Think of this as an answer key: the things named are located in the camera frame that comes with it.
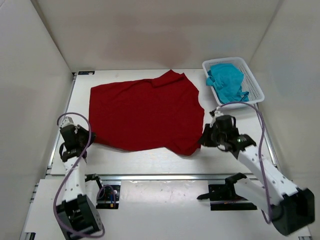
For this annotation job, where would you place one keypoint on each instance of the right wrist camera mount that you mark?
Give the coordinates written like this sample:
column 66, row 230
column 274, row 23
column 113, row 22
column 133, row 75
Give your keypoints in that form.
column 215, row 114

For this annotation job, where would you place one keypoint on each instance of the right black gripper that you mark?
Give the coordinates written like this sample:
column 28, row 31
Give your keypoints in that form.
column 210, row 135

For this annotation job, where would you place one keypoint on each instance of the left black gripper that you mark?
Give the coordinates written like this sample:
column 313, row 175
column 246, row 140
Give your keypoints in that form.
column 83, row 136

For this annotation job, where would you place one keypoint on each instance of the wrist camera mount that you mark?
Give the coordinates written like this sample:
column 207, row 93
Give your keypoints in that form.
column 215, row 114
column 67, row 121

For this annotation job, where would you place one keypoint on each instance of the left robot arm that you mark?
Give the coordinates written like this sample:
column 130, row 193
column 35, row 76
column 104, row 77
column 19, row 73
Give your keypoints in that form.
column 75, row 202

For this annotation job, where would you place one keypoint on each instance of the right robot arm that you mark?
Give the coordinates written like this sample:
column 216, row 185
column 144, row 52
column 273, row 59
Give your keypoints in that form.
column 288, row 207

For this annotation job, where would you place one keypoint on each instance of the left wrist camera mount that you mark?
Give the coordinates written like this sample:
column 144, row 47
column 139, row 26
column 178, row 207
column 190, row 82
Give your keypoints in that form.
column 67, row 121

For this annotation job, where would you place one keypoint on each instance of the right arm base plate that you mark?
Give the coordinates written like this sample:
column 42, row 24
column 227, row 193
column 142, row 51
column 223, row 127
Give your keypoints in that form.
column 225, row 202

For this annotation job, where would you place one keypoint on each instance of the aluminium front rail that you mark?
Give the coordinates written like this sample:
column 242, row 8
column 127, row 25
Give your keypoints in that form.
column 163, row 177

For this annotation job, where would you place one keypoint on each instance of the teal t shirt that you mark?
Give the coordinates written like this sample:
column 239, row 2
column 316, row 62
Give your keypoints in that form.
column 226, row 79

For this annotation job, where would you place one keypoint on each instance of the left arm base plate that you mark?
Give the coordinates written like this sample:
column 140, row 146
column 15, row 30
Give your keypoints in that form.
column 109, row 198

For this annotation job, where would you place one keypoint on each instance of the red t shirt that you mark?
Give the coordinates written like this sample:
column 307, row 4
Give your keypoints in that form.
column 145, row 114

